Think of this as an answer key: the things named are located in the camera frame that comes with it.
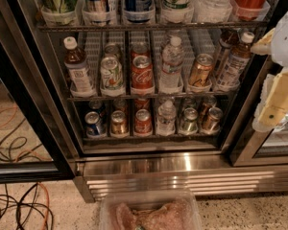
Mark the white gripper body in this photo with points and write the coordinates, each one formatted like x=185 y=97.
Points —
x=286 y=45

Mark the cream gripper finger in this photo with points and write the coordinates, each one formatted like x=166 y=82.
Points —
x=274 y=99
x=263 y=46

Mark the right glass fridge door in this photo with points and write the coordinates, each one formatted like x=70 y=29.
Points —
x=253 y=148

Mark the glass fridge door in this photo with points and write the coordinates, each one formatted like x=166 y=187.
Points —
x=253 y=148
x=30 y=143

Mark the tea bottle right middle shelf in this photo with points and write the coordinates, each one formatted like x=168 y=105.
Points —
x=238 y=58

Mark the tea bottle shelf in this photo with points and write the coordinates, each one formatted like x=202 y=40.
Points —
x=238 y=58
x=75 y=61

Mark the clear water bottle top shelf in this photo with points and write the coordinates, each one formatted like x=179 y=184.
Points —
x=213 y=11

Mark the gold can middle shelf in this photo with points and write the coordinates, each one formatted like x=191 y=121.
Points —
x=199 y=80

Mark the gold can shelf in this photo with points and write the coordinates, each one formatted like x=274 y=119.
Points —
x=119 y=124
x=199 y=80
x=211 y=122

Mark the gold can bottom shelf right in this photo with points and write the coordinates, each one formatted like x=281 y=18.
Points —
x=211 y=122

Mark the white green can top shelf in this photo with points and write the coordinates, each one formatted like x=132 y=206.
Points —
x=175 y=11

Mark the white green can shelf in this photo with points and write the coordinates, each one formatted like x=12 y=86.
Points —
x=175 y=11
x=112 y=81

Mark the silver can bottom shelf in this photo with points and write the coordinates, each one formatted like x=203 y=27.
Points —
x=188 y=121

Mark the water bottle middle shelf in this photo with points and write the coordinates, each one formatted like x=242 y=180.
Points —
x=172 y=57

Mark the stainless fridge base grille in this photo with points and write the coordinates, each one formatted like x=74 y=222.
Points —
x=203 y=175

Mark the water bottle bottom shelf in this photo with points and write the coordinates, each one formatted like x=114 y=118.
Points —
x=165 y=119

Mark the red coke can middle shelf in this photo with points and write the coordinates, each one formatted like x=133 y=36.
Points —
x=142 y=75

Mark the red can bottom shelf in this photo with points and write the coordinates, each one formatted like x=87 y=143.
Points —
x=143 y=123

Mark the white green can middle shelf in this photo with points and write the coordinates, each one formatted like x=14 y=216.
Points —
x=112 y=81

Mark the gold can bottom shelf left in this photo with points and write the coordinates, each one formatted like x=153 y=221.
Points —
x=119 y=124

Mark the blue can bottom shelf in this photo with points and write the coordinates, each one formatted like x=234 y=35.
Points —
x=94 y=125

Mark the tea bottle left middle shelf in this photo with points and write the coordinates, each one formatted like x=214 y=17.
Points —
x=75 y=61

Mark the left glass fridge door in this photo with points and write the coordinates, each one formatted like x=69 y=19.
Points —
x=30 y=143

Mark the clear plastic food container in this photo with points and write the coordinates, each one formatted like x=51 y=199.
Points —
x=150 y=210

